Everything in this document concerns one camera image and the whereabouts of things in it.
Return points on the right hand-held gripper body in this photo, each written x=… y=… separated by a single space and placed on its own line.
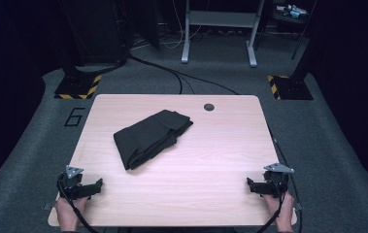
x=276 y=182

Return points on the dark shelf with clutter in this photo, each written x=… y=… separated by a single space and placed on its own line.
x=290 y=11

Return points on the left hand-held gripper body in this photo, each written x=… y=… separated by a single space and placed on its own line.
x=72 y=186

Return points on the black stand base hazard tape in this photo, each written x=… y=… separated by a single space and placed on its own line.
x=293 y=87
x=76 y=86

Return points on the grey tape strip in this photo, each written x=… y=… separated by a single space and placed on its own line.
x=298 y=207
x=47 y=206

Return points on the person's right hand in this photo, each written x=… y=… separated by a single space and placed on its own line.
x=280 y=210

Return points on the black pleated skirt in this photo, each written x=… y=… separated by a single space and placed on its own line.
x=149 y=136

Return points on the black cabinet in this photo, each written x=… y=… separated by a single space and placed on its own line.
x=94 y=29

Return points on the white metal desk frame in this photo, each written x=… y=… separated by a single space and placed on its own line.
x=220 y=18

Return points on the person's left hand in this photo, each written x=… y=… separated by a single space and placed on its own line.
x=68 y=212

